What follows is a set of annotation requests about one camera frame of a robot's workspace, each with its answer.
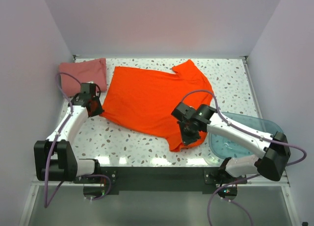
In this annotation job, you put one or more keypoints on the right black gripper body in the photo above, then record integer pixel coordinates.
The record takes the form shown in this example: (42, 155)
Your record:
(188, 134)

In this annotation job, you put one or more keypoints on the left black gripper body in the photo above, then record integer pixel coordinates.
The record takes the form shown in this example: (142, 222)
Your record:
(98, 109)

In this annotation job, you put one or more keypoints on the orange t shirt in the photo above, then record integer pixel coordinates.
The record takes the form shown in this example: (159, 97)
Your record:
(143, 100)

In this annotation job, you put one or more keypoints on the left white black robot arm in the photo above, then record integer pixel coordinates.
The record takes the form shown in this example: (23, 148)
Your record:
(54, 157)

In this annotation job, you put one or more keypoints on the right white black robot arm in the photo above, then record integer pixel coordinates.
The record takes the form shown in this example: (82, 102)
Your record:
(270, 152)

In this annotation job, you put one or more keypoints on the clear blue plastic bin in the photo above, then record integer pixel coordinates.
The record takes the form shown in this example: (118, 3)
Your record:
(223, 148)

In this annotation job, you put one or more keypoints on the folded pink t shirt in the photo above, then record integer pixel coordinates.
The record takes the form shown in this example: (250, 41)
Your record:
(87, 71)

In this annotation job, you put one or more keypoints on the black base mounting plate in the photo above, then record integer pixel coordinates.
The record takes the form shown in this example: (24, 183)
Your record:
(167, 179)

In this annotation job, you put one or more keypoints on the aluminium frame rail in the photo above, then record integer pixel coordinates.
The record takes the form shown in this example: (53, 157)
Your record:
(260, 202)

